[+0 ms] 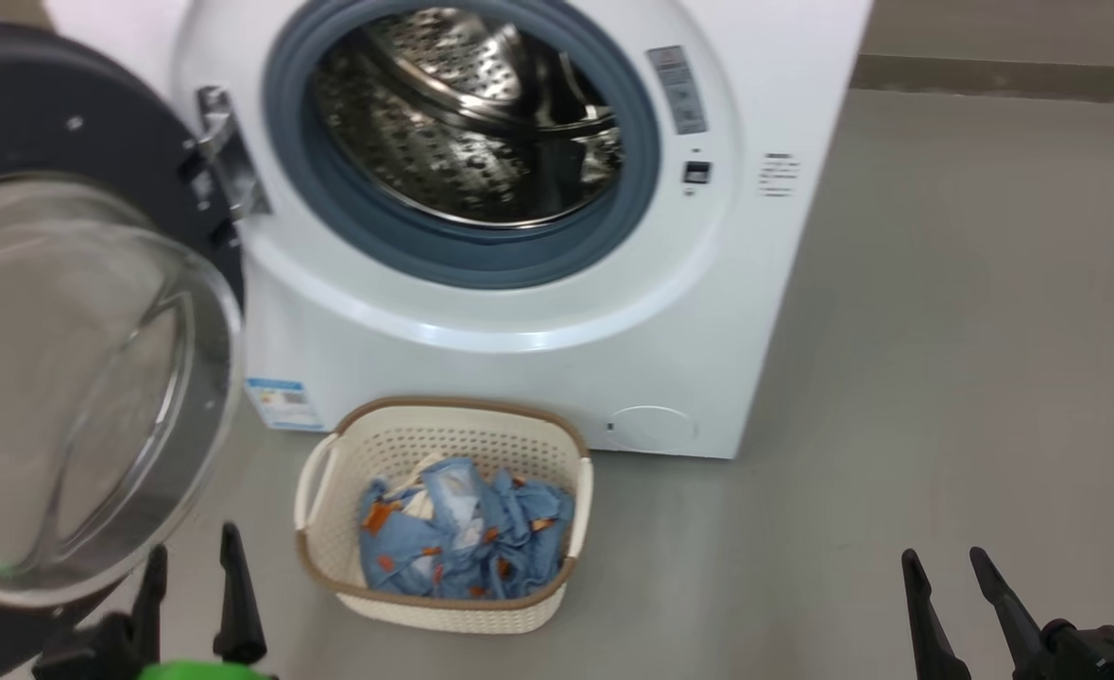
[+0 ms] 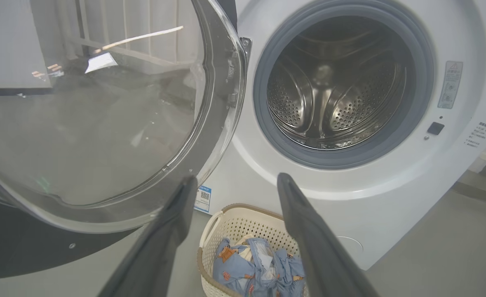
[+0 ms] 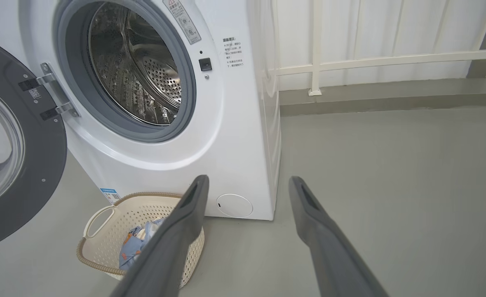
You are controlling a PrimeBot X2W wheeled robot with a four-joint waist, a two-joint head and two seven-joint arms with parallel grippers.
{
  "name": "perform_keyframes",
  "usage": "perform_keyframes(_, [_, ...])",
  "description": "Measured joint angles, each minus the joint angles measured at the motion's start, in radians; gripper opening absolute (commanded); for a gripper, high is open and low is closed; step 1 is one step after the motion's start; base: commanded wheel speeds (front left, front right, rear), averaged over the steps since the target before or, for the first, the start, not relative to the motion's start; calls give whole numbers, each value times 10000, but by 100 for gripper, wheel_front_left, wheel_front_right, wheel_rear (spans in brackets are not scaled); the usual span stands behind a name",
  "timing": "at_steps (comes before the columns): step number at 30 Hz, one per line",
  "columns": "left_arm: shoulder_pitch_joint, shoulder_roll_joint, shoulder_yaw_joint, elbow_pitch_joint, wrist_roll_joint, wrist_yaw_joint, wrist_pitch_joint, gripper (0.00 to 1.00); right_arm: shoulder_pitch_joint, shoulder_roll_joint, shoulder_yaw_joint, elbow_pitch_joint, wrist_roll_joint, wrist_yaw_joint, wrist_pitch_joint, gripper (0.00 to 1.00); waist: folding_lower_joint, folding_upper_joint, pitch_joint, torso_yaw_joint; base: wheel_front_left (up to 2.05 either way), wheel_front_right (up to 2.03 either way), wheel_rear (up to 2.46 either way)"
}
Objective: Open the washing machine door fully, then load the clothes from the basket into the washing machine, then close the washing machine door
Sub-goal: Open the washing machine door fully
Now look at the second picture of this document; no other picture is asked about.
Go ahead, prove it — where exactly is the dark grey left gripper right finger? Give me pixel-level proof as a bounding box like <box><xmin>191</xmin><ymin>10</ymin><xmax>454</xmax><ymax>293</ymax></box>
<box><xmin>277</xmin><ymin>172</ymin><xmax>379</xmax><ymax>297</ymax></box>

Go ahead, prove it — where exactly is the round white filter cover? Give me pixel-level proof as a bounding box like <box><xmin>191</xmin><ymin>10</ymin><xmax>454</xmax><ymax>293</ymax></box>
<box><xmin>337</xmin><ymin>236</ymin><xmax>364</xmax><ymax>254</ymax></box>

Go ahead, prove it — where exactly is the grey rubber door gasket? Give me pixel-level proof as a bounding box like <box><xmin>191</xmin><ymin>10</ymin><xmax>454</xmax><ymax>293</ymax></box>
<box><xmin>253</xmin><ymin>0</ymin><xmax>435</xmax><ymax>170</ymax></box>

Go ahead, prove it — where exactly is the white front-load washing machine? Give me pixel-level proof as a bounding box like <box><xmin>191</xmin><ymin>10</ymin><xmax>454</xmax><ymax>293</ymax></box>
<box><xmin>193</xmin><ymin>0</ymin><xmax>486</xmax><ymax>271</ymax></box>

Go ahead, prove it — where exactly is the grey warning sticker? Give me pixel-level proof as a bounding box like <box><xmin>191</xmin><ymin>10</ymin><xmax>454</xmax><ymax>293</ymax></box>
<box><xmin>438</xmin><ymin>61</ymin><xmax>464</xmax><ymax>109</ymax></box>

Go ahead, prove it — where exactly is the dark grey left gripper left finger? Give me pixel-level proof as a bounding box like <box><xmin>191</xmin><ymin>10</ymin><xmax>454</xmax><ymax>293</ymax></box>
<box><xmin>99</xmin><ymin>177</ymin><xmax>198</xmax><ymax>297</ymax></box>

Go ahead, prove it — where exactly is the blue energy label sticker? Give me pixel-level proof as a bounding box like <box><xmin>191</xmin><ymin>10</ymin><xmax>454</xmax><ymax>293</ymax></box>
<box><xmin>194</xmin><ymin>185</ymin><xmax>212</xmax><ymax>214</ymax></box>

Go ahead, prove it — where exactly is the cream perforated laundry basket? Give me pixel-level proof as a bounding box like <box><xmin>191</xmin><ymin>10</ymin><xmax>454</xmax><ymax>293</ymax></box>
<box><xmin>197</xmin><ymin>203</ymin><xmax>309</xmax><ymax>297</ymax></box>

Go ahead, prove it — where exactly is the stainless steel washing machine drum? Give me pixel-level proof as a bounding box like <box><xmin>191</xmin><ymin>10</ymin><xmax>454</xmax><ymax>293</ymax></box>
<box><xmin>267</xmin><ymin>16</ymin><xmax>408</xmax><ymax>150</ymax></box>

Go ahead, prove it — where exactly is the small printed text label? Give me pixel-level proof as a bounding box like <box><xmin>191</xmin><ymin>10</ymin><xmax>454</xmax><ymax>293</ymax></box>
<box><xmin>465</xmin><ymin>122</ymin><xmax>486</xmax><ymax>148</ymax></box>

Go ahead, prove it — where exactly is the blue garment with orange prints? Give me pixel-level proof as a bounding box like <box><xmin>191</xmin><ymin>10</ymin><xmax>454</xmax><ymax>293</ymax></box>
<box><xmin>213</xmin><ymin>237</ymin><xmax>307</xmax><ymax>297</ymax></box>

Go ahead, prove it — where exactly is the round black glass washer door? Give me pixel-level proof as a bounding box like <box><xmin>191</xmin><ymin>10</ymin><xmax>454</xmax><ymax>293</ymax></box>
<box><xmin>0</xmin><ymin>0</ymin><xmax>247</xmax><ymax>281</ymax></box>

